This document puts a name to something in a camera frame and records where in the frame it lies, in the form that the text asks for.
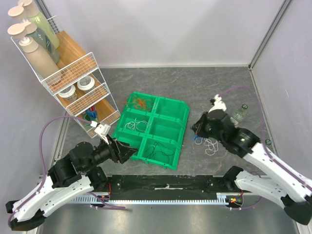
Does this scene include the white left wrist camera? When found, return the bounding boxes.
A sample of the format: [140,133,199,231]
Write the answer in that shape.
[91,121,111,144]

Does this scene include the slotted cable duct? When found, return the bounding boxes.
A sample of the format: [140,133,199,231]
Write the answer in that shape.
[70,194,229,204]

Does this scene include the black cable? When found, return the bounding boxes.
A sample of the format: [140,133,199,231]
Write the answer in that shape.
[145,142,176,166]

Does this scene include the green compartment tray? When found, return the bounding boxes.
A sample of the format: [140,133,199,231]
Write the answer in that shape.
[113,92,190,170]

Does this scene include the glass bottle green cap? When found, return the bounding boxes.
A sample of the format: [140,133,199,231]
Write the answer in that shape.
[230,104,248,126]
[265,139,272,146]

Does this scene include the dark green pump bottle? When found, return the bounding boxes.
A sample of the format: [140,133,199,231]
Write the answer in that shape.
[7,21,59,64]

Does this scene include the beige pump bottle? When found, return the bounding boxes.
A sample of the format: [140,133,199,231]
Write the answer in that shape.
[19,37,62,85]

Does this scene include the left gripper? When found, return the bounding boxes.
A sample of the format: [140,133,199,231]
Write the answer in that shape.
[82,134,139,172]

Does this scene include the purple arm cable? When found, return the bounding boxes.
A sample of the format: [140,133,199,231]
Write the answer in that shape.
[220,85,312,212]
[7,116,126,227]

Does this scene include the wooden shelf board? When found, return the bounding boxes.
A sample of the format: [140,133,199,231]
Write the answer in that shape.
[48,31,116,119]

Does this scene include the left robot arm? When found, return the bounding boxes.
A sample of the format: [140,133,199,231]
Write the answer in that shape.
[5,138,138,232]

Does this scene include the paper cup with lid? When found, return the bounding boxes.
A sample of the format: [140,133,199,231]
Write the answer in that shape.
[58,85,77,103]
[77,75,95,93]

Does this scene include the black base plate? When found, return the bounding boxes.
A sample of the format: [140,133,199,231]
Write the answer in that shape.
[92,175,242,195]

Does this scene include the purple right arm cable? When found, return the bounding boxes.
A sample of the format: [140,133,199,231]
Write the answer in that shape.
[220,85,312,212]

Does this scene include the white wire shelf rack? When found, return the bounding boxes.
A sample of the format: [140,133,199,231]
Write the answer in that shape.
[8,17,120,138]

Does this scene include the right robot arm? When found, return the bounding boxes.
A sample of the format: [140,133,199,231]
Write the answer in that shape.
[191,110,312,225]

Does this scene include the light green bottle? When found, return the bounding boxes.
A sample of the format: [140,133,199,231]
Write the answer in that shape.
[8,0,59,49]

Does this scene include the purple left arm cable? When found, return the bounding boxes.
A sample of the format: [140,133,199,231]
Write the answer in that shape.
[7,116,126,227]

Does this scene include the orange cable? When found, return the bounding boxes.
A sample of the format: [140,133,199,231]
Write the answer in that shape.
[125,96,154,113]
[135,97,151,109]

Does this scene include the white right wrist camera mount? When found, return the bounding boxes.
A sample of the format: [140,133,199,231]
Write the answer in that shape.
[208,94,227,113]

